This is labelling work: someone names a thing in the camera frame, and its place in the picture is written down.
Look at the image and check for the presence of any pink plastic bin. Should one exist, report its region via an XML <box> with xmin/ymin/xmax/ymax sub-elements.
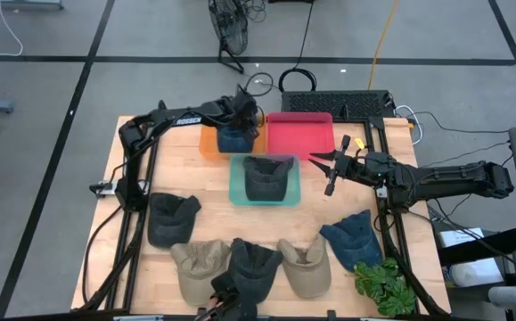
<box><xmin>266</xmin><ymin>111</ymin><xmax>335</xmax><ymax>161</ymax></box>

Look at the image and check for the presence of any black floor fan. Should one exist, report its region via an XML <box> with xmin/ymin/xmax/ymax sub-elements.
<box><xmin>207</xmin><ymin>0</ymin><xmax>250</xmax><ymax>75</ymax></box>

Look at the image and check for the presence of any teal plastic bin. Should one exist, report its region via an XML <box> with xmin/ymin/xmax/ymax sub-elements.
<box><xmin>228</xmin><ymin>153</ymin><xmax>302</xmax><ymax>207</ymax></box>

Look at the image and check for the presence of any white coiled cable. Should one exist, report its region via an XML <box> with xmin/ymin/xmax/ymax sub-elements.
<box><xmin>394</xmin><ymin>104</ymin><xmax>425</xmax><ymax>147</ymax></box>

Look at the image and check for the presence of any black mesh computer tower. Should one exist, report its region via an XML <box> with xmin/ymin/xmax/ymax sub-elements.
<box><xmin>281</xmin><ymin>90</ymin><xmax>396</xmax><ymax>122</ymax></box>

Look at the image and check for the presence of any black aluminium table frame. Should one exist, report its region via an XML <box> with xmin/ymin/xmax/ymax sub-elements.
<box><xmin>78</xmin><ymin>100</ymin><xmax>453</xmax><ymax>321</ymax></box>

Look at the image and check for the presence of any yellow cable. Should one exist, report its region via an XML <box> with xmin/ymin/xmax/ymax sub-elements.
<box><xmin>367</xmin><ymin>0</ymin><xmax>400</xmax><ymax>90</ymax></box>

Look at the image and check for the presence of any navy blue cap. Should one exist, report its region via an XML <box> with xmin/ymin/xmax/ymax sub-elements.
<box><xmin>318</xmin><ymin>209</ymin><xmax>384</xmax><ymax>273</ymax></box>
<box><xmin>216</xmin><ymin>126</ymin><xmax>258</xmax><ymax>154</ymax></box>

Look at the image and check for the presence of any white bag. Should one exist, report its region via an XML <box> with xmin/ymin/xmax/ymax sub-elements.
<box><xmin>448</xmin><ymin>258</ymin><xmax>504</xmax><ymax>289</ymax></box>

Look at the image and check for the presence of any black looped power cable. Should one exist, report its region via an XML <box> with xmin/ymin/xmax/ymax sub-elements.
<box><xmin>277</xmin><ymin>0</ymin><xmax>318</xmax><ymax>94</ymax></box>

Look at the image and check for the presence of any orange plastic bin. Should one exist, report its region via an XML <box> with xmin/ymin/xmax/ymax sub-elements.
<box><xmin>199</xmin><ymin>113</ymin><xmax>267</xmax><ymax>161</ymax></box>

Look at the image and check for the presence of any tan cap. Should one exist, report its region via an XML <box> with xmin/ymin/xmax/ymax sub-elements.
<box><xmin>276</xmin><ymin>235</ymin><xmax>332</xmax><ymax>300</ymax></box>
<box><xmin>169</xmin><ymin>239</ymin><xmax>232</xmax><ymax>307</ymax></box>

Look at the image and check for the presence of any black cap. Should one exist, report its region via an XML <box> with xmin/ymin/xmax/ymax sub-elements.
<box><xmin>146</xmin><ymin>192</ymin><xmax>203</xmax><ymax>249</ymax></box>
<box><xmin>228</xmin><ymin>237</ymin><xmax>284</xmax><ymax>304</ymax></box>
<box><xmin>242</xmin><ymin>155</ymin><xmax>295</xmax><ymax>202</ymax></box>

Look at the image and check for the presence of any gray cylinder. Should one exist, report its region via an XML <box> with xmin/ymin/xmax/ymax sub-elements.
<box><xmin>487</xmin><ymin>284</ymin><xmax>516</xmax><ymax>309</ymax></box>

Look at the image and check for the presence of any green leafy plant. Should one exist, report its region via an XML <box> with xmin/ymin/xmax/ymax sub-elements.
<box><xmin>353</xmin><ymin>257</ymin><xmax>417</xmax><ymax>317</ymax></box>

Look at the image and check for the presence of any white box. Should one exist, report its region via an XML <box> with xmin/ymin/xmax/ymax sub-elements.
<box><xmin>438</xmin><ymin>226</ymin><xmax>486</xmax><ymax>249</ymax></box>

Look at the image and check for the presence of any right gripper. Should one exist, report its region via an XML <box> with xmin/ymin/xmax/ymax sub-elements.
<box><xmin>308</xmin><ymin>135</ymin><xmax>370</xmax><ymax>197</ymax></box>

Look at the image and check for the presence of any black beam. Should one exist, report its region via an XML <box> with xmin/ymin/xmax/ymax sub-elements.
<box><xmin>438</xmin><ymin>225</ymin><xmax>516</xmax><ymax>268</ymax></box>

